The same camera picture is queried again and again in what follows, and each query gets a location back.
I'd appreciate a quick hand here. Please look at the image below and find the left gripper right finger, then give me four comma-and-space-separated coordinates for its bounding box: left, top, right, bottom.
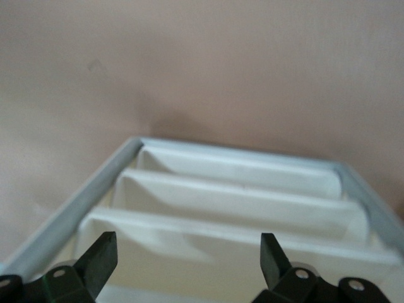
252, 232, 389, 303

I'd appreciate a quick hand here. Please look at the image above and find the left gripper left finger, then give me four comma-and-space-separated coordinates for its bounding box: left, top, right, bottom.
0, 231, 119, 303

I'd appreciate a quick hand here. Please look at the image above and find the white drawer cabinet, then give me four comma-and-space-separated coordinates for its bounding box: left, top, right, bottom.
0, 135, 404, 303

